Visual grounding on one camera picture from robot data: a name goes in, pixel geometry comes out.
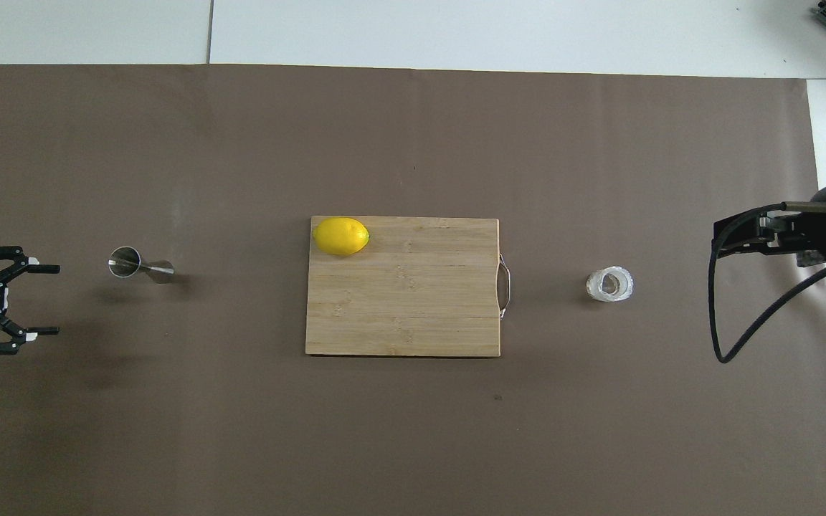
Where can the steel double jigger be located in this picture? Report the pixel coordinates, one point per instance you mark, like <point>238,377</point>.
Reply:
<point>126,261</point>

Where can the small clear glass cup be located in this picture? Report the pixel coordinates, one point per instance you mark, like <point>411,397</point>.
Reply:
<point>610,284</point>

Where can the yellow lemon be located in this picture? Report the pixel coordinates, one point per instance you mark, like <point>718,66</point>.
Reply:
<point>341,236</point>

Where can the wooden cutting board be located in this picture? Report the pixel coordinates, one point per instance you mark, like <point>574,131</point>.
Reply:
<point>399,301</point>

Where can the brown paper table mat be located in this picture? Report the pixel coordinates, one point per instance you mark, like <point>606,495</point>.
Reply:
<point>413,430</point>

